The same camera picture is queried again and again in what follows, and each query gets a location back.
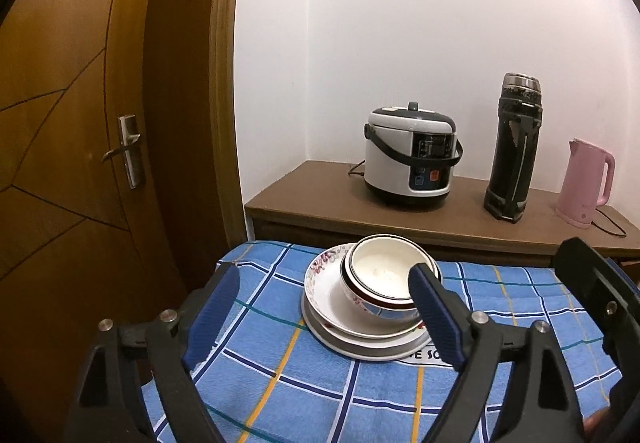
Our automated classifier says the plain white plate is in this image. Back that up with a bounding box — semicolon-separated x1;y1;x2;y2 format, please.
300;297;432;362

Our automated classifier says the red rimmed bowl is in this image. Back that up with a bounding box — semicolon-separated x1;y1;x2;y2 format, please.
341;259;420;322

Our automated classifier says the steel enamel bowl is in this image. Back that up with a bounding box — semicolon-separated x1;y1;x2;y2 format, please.
342;234;442;307

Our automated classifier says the white dish pink pattern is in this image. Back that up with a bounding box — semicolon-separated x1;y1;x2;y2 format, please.
304;243;426;340

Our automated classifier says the pink electric kettle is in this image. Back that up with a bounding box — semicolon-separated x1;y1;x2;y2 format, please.
554;138;615;229

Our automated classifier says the blue plaid cloth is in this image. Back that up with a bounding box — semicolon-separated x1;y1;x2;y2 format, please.
193;241;620;442

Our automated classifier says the black thermos flask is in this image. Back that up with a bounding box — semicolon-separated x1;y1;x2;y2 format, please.
484;72;542;223

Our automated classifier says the brown wooden door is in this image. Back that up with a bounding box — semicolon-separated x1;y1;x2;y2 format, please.
1;0;246;442

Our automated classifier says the white black rice cooker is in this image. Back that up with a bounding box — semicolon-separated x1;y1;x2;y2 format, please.
363;102;463;209

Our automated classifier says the brown wooden cabinet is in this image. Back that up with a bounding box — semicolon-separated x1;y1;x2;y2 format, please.
245;160;639;281

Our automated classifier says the black kettle cord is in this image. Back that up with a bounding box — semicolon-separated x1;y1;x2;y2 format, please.
594;205;628;239

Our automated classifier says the silver door handle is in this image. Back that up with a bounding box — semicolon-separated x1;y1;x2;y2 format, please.
101;114;145;189

